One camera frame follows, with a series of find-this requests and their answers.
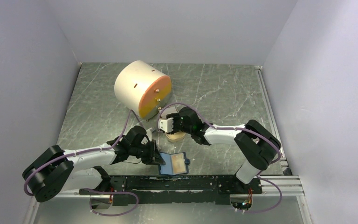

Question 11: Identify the blue leather card holder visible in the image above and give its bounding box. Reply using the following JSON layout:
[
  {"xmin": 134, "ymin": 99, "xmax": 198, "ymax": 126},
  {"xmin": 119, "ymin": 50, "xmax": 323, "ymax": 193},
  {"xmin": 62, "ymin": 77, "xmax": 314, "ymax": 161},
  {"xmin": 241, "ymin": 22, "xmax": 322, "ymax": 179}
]
[{"xmin": 158, "ymin": 152, "xmax": 190, "ymax": 176}]

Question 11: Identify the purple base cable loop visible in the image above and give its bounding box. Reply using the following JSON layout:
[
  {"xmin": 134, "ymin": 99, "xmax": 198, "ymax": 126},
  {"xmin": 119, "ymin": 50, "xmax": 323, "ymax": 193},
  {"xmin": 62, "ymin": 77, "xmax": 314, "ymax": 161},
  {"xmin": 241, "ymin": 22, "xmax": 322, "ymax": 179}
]
[{"xmin": 83, "ymin": 189, "xmax": 139, "ymax": 217}]

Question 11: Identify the black base frame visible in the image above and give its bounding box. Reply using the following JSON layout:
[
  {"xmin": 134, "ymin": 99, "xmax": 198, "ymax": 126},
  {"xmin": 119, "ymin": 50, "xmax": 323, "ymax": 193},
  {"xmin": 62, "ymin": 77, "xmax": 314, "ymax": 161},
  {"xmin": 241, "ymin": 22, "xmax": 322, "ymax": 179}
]
[{"xmin": 95, "ymin": 175, "xmax": 262, "ymax": 206}]

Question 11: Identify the tan oval card tray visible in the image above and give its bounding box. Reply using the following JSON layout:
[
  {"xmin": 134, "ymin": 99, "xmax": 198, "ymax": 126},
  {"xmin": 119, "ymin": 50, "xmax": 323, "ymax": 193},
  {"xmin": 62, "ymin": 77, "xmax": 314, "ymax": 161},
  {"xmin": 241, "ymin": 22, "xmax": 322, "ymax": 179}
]
[{"xmin": 160, "ymin": 106, "xmax": 186, "ymax": 142}]

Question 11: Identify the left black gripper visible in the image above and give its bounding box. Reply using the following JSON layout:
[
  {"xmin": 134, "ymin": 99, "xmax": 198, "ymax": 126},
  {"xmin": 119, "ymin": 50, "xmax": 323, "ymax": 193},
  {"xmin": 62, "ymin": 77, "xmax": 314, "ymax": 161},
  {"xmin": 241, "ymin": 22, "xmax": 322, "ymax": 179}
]
[{"xmin": 130, "ymin": 139, "xmax": 165, "ymax": 165}]

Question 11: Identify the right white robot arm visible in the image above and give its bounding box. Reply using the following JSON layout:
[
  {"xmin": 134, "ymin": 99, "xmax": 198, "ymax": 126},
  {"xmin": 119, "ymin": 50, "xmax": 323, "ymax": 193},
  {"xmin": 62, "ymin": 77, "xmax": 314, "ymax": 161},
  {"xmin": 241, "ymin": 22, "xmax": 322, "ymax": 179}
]
[{"xmin": 157, "ymin": 106, "xmax": 282, "ymax": 193}]

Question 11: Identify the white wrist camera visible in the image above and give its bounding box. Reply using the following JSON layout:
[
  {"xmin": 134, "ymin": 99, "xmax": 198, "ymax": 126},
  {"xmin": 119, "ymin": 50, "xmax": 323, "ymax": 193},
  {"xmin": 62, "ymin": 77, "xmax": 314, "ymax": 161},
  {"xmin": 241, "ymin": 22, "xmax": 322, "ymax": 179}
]
[
  {"xmin": 158, "ymin": 118, "xmax": 173, "ymax": 133},
  {"xmin": 146, "ymin": 127, "xmax": 156, "ymax": 139}
]

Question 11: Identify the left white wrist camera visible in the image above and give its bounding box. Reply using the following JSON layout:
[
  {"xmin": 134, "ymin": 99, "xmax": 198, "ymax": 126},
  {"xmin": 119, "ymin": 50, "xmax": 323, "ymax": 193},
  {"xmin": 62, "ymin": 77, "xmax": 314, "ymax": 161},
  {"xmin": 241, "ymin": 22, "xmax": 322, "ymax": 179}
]
[{"xmin": 146, "ymin": 127, "xmax": 156, "ymax": 139}]

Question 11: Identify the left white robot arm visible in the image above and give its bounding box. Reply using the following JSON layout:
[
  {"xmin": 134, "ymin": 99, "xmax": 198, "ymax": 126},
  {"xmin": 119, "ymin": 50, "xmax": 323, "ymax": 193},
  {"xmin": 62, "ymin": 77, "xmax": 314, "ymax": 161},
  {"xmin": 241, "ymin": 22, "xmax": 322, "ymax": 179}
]
[{"xmin": 22, "ymin": 126, "xmax": 165, "ymax": 202}]

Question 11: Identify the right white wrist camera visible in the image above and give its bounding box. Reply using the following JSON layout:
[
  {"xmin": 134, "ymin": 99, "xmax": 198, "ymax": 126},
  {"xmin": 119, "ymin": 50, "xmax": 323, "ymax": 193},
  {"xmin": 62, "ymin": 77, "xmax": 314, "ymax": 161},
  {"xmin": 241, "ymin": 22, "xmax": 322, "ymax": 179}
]
[{"xmin": 158, "ymin": 118, "xmax": 173, "ymax": 133}]

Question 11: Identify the round white drawer cabinet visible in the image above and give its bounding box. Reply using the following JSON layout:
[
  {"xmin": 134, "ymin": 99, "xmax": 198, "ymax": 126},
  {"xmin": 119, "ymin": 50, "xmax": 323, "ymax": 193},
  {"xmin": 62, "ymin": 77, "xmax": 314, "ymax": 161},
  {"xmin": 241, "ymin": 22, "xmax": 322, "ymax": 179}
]
[{"xmin": 114, "ymin": 60, "xmax": 172, "ymax": 119}]

